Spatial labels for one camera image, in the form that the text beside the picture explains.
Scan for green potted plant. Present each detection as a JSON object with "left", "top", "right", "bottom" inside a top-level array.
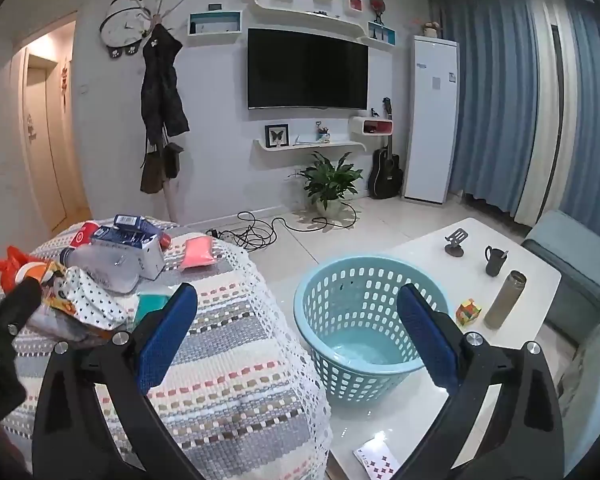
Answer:
[{"left": 289, "top": 152, "right": 361, "bottom": 217}]

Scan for blue curtain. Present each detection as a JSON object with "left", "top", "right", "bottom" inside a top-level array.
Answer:
[
  {"left": 427, "top": 0, "right": 548, "bottom": 216},
  {"left": 555, "top": 0, "right": 600, "bottom": 241}
]

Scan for colourful puzzle cube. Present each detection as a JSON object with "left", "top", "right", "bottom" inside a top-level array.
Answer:
[{"left": 455, "top": 299, "right": 482, "bottom": 328}]

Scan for playing cards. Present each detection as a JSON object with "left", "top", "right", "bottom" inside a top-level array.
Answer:
[{"left": 352, "top": 437, "right": 398, "bottom": 478}]

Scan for red hanging door ornament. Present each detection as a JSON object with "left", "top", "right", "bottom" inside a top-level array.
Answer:
[{"left": 60, "top": 57, "right": 71, "bottom": 111}]

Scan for colourful snack packet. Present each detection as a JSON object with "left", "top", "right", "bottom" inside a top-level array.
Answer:
[{"left": 37, "top": 260, "right": 73, "bottom": 316}]

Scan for striped crochet blanket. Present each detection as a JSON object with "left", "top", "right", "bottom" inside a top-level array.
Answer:
[{"left": 0, "top": 215, "right": 333, "bottom": 480}]

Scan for black bag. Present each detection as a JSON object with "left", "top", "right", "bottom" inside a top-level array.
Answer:
[{"left": 161, "top": 142, "right": 185, "bottom": 180}]

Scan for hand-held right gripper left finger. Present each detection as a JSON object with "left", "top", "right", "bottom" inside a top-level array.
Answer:
[{"left": 32, "top": 282, "right": 221, "bottom": 480}]

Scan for panda wall clock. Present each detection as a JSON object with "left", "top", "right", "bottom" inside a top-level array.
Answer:
[{"left": 100, "top": 0, "right": 153, "bottom": 60}]

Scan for brown bag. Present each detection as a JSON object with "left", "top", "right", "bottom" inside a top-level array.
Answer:
[{"left": 140, "top": 147, "right": 163, "bottom": 195}]

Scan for clear plastic bottle blue cap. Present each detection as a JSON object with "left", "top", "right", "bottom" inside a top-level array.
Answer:
[{"left": 59, "top": 247, "right": 142, "bottom": 295}]

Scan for polka dot packet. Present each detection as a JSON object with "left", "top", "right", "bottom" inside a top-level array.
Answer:
[{"left": 60, "top": 266, "right": 131, "bottom": 331}]

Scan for large blue white carton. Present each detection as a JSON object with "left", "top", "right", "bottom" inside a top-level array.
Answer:
[{"left": 89, "top": 225, "right": 167, "bottom": 281}]

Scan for short curved white shelf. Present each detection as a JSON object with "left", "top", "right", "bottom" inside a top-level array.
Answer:
[{"left": 252, "top": 139, "right": 366, "bottom": 161}]

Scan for pink packet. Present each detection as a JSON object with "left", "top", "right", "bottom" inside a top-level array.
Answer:
[{"left": 179, "top": 236, "right": 216, "bottom": 272}]

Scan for black acoustic guitar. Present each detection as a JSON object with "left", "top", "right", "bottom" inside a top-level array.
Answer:
[{"left": 369, "top": 135, "right": 405, "bottom": 200}]

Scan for black mug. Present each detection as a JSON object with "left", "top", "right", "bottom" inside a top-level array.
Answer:
[{"left": 484, "top": 245, "right": 508, "bottom": 277}]

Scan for long curved white shelf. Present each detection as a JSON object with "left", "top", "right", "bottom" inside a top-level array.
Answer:
[{"left": 254, "top": 0, "right": 397, "bottom": 51}]

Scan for floral cushion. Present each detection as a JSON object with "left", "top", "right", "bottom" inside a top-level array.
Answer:
[{"left": 557, "top": 320, "right": 600, "bottom": 476}]

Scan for teal packet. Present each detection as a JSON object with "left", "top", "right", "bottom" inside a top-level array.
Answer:
[{"left": 134, "top": 292, "right": 171, "bottom": 326}]

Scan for metal phone stand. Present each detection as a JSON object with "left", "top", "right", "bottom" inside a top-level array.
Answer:
[{"left": 442, "top": 229, "right": 468, "bottom": 258}]

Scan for wooden door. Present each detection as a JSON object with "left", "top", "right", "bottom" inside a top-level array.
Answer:
[{"left": 22, "top": 45, "right": 73, "bottom": 233}]

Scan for pink coat rack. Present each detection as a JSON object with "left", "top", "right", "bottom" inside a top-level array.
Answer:
[{"left": 139, "top": 0, "right": 193, "bottom": 223}]

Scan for light blue plastic basket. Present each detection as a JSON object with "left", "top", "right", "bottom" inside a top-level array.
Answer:
[{"left": 294, "top": 255, "right": 452, "bottom": 403}]

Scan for framed butterfly picture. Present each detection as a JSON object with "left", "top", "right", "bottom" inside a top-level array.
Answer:
[{"left": 265, "top": 124, "right": 291, "bottom": 148}]

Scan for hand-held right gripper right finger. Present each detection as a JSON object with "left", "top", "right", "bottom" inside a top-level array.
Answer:
[{"left": 390, "top": 282, "right": 566, "bottom": 480}]

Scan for dark jacket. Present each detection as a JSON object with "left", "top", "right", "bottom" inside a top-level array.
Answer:
[{"left": 140, "top": 25, "right": 191, "bottom": 146}]

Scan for orange plastic bag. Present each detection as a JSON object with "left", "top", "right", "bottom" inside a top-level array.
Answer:
[{"left": 0, "top": 245, "right": 46, "bottom": 291}]

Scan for white curtain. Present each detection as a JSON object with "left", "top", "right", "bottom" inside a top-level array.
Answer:
[{"left": 510, "top": 0, "right": 581, "bottom": 231}]

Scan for teal sofa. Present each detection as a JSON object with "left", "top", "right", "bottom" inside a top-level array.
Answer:
[{"left": 521, "top": 209, "right": 600, "bottom": 346}]

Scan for black flat television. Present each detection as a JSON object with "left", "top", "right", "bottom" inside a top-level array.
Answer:
[{"left": 247, "top": 28, "right": 370, "bottom": 111}]

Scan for black cable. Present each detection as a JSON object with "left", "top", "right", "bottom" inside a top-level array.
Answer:
[{"left": 207, "top": 200, "right": 358, "bottom": 252}]

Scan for teal lined box shelf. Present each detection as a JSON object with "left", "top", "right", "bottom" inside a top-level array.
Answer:
[
  {"left": 367, "top": 21, "right": 397, "bottom": 46},
  {"left": 187, "top": 11, "right": 243, "bottom": 37}
]

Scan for brown thermos bottle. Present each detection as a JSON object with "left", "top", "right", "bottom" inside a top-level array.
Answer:
[{"left": 484, "top": 270, "right": 528, "bottom": 330}]

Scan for white cubby shelf red inside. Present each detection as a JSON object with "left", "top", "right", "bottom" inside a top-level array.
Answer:
[{"left": 349, "top": 116, "right": 395, "bottom": 138}]

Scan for small blue white carton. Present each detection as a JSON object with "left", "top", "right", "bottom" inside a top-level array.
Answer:
[{"left": 112, "top": 214, "right": 148, "bottom": 233}]

